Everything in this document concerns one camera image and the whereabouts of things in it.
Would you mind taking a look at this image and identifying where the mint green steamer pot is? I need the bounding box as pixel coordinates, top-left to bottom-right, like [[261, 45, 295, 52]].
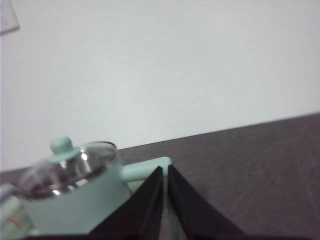
[[21, 156, 173, 237]]

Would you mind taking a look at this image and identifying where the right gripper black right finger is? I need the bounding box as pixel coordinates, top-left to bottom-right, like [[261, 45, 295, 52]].
[[167, 164, 248, 240]]

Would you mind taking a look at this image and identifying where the glass lid with green knob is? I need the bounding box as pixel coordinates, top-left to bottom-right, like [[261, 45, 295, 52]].
[[16, 136, 121, 201]]

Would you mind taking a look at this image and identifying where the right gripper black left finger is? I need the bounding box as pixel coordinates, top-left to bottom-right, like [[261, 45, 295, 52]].
[[24, 166, 164, 240]]

